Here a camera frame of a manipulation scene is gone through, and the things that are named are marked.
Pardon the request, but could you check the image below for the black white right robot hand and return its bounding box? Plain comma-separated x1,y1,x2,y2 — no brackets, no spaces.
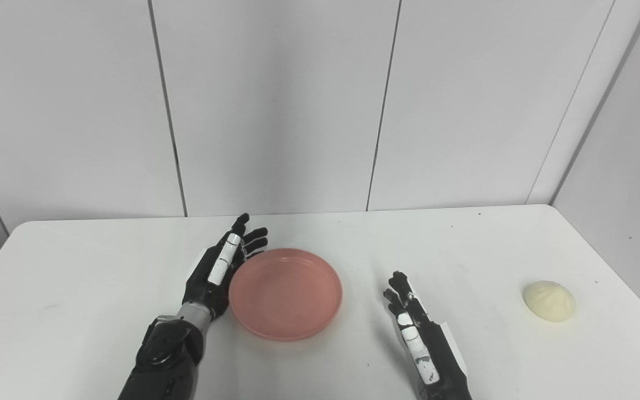
383,271,472,400

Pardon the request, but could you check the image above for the cream steamed bun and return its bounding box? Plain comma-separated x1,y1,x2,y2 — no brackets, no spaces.
522,280,577,323

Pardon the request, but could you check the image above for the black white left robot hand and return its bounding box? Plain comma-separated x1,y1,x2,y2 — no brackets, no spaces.
182,213,269,321

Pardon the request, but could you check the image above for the pink round plate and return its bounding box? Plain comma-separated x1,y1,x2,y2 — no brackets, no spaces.
228,248,344,342

